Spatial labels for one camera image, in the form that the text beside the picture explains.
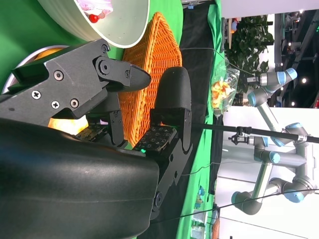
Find black boom pole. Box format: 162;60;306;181
191;121;319;144

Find green tablecloth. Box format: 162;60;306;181
0;0;185;150

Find green leafy plant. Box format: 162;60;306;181
224;14;275;93

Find pink cake slice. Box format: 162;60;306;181
76;0;114;23

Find black backdrop curtain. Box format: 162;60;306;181
144;0;216;239

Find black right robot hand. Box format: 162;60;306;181
0;38;194;239

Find small wooden round table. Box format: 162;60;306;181
213;216;221;239

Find thin black cable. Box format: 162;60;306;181
180;47;262;77

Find green background cloth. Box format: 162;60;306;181
174;0;226;239

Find lavender round plate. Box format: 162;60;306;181
1;44;69;94

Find clear plastic snack bag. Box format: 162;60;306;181
210;58;241;118

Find orange wicker basket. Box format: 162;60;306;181
116;11;183;147

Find round ring-shaped orange bread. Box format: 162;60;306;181
48;117;89;135

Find grey round bowl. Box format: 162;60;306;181
37;0;150;48

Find blue toy figure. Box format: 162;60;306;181
195;185;207;210

